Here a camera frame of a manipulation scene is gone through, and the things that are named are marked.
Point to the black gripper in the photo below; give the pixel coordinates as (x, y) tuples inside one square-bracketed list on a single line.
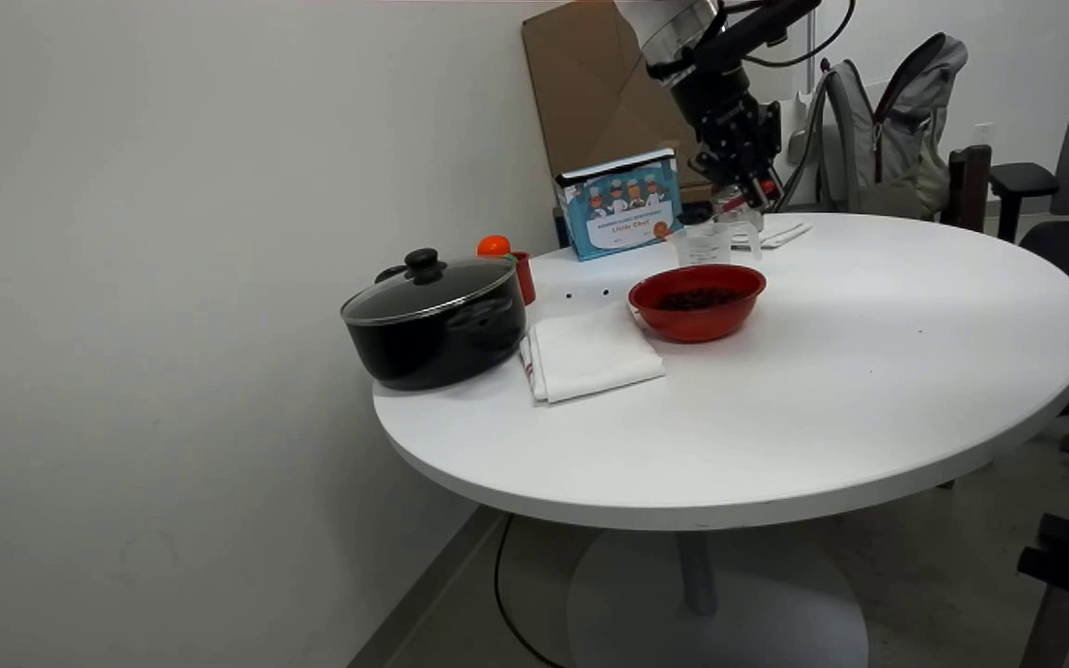
[(727, 115)]

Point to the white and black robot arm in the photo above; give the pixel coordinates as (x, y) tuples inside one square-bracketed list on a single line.
[(676, 25)]

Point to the red bowl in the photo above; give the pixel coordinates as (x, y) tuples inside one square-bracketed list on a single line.
[(696, 323)]

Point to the small metal cup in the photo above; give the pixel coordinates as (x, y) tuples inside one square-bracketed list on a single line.
[(747, 225)]

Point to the white leaning panel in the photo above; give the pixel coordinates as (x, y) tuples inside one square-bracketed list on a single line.
[(797, 149)]

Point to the white flat napkin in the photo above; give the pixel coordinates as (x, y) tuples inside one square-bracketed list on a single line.
[(784, 232)]

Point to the blue printed box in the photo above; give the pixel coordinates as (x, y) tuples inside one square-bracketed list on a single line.
[(618, 211)]

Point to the dark brown beans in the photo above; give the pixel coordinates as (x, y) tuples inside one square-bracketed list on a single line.
[(701, 297)]

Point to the grey backpack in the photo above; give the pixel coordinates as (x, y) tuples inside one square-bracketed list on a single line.
[(893, 135)]

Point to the brown wooden chair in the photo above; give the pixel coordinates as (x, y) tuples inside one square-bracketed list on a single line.
[(967, 188)]

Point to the white folded cloth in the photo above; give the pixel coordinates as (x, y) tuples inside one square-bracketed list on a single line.
[(591, 354)]

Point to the red bottle orange cap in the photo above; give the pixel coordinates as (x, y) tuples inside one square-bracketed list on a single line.
[(521, 279)]

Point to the glass pot lid black knob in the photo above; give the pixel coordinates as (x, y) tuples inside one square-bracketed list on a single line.
[(430, 292)]

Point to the black cooking pot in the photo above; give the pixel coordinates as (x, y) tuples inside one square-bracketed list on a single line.
[(437, 348)]

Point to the white table pedestal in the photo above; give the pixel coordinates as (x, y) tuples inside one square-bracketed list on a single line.
[(733, 615)]

